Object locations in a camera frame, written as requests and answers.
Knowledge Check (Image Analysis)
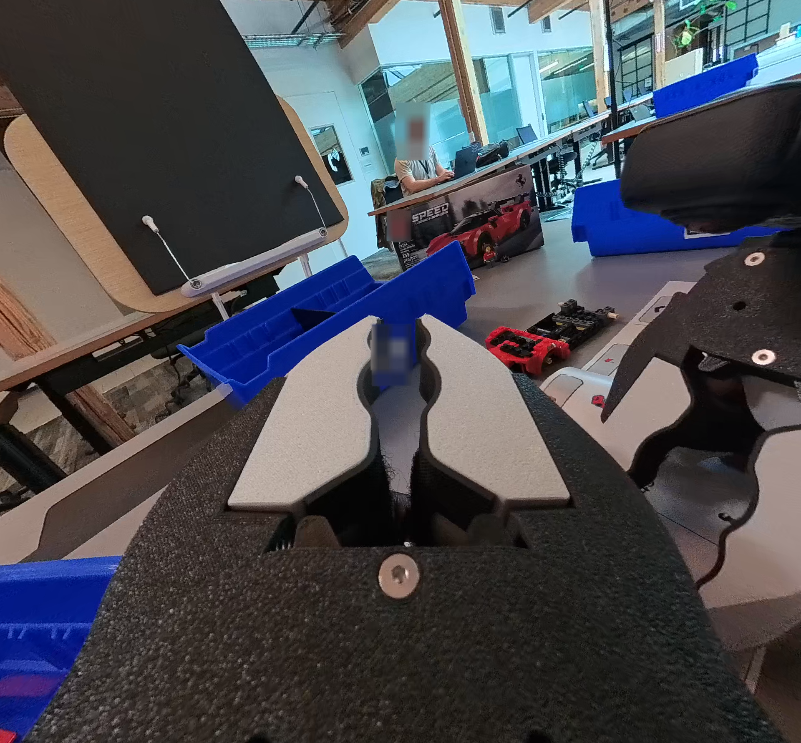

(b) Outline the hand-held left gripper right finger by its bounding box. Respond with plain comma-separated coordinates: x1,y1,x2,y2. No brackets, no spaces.
418,314,573,515

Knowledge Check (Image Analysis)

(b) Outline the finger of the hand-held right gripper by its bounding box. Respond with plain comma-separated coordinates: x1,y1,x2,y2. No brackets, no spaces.
604,355,695,475
696,425,801,653

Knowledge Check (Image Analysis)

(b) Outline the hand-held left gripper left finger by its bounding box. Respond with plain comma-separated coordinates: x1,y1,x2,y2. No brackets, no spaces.
227,316,381,514

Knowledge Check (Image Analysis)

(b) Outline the lego instruction booklet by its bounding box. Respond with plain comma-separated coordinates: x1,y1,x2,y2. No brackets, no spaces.
539,280,708,475

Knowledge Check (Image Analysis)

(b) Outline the red and black lego car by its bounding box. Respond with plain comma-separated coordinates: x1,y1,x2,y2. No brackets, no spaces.
487,297,620,378

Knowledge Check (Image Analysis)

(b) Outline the black lego set box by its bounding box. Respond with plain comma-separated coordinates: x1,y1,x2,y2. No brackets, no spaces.
387,164,544,272

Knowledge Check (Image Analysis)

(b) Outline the blue storage bin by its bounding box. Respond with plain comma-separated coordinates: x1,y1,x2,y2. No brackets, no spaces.
178,249,476,411
652,53,759,119
571,180,786,257
0,555,123,743

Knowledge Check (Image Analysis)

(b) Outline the black metal pole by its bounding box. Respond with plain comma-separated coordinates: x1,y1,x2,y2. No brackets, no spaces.
599,0,622,179

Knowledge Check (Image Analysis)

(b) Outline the white board holder bar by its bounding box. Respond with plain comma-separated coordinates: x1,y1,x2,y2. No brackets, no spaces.
180,227,330,300

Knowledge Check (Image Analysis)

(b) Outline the long wooden office desk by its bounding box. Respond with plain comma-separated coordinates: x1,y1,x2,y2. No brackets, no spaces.
368,110,613,218

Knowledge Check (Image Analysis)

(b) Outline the olive camouflage jacket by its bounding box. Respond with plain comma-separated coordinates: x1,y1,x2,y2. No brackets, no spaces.
370,176,404,249

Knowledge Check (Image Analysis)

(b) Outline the glass phone booth door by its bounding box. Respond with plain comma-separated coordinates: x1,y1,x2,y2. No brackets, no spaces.
308,123,355,187

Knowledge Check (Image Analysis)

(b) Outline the rounded wooden panel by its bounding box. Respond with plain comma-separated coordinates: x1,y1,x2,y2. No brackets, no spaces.
3,95,350,314

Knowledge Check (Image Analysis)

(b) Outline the black presentation board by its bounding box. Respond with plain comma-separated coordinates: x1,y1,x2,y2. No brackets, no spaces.
0,0,348,297

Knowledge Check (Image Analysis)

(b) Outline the wooden support post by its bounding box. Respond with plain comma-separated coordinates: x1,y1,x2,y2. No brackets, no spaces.
424,0,490,146
587,0,613,115

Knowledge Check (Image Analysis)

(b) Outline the white elastic cord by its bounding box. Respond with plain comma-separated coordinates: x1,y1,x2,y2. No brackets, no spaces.
293,175,327,237
141,215,202,288

